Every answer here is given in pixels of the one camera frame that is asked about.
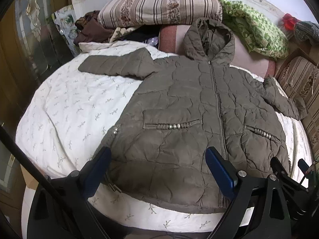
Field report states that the white leaf-print duvet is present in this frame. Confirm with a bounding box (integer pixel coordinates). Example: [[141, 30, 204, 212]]
[[16, 42, 313, 232]]

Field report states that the wooden glass wardrobe door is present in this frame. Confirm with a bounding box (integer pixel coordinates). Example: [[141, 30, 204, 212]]
[[0, 0, 73, 90]]

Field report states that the red cloth item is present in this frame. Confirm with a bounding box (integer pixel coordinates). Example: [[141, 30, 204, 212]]
[[282, 14, 300, 31]]

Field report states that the black pole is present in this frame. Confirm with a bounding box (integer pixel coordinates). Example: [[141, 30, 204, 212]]
[[1, 129, 125, 238]]

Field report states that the white green floral pillow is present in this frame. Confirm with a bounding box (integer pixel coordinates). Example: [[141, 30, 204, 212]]
[[108, 26, 140, 43]]

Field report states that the olive quilted hooded jacket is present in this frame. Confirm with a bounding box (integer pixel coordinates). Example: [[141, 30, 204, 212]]
[[79, 18, 307, 214]]

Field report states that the floral plastic bag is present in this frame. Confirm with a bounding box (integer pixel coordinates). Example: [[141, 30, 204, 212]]
[[51, 5, 80, 57]]

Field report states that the dark knitted item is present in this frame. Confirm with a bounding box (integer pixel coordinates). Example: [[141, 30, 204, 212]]
[[294, 21, 319, 46]]

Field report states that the brown garment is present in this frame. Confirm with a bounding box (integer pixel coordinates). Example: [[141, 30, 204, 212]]
[[74, 10, 115, 46]]

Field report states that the striped floral side cushion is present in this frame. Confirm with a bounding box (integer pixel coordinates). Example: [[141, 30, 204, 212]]
[[277, 56, 319, 159]]

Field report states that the green white patterned blanket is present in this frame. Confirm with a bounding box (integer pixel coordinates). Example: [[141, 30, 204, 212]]
[[218, 0, 289, 60]]

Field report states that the striped floral folded quilt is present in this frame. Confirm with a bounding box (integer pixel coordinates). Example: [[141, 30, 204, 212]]
[[97, 0, 223, 29]]

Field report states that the pink bed sheet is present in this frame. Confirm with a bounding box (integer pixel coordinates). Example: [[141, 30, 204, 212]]
[[159, 25, 276, 78]]

